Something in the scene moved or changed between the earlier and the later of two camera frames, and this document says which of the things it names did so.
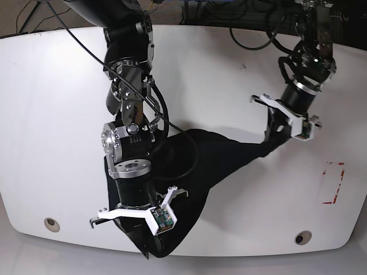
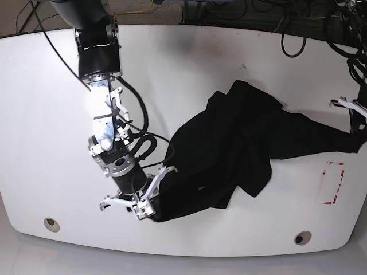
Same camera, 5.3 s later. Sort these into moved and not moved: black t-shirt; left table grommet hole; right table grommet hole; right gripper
Moved: right gripper; black t-shirt
Not moved: left table grommet hole; right table grommet hole
